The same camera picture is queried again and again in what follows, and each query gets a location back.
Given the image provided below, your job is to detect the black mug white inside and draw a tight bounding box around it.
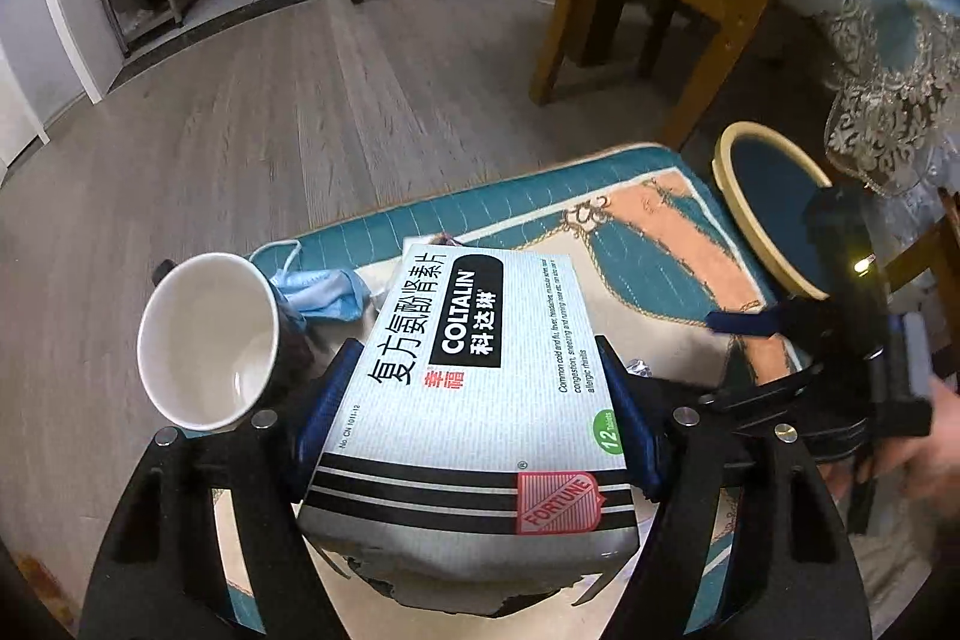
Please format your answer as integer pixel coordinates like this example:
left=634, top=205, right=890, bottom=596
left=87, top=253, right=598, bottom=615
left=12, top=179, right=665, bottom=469
left=137, top=252, right=314, bottom=432

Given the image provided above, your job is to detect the teal lace tablecloth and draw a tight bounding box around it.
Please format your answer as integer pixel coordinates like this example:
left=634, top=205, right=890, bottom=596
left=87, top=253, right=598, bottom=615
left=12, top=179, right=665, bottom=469
left=782, top=0, right=958, bottom=197

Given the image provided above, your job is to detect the white Coltalin medicine box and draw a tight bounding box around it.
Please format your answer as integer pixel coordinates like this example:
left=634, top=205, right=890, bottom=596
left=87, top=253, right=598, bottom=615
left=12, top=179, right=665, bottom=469
left=298, top=244, right=640, bottom=615

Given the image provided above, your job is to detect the blue face mask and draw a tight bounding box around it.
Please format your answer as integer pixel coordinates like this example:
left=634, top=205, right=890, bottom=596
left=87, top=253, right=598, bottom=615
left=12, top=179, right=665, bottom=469
left=247, top=239, right=370, bottom=328

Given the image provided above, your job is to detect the teal trash bin cream rim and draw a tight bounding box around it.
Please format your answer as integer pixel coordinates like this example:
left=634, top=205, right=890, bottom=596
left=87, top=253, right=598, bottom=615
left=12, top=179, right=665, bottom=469
left=711, top=120, right=832, bottom=299

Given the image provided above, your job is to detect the person's right hand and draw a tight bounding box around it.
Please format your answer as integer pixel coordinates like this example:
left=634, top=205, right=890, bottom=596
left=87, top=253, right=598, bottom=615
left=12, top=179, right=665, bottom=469
left=820, top=375, right=960, bottom=522

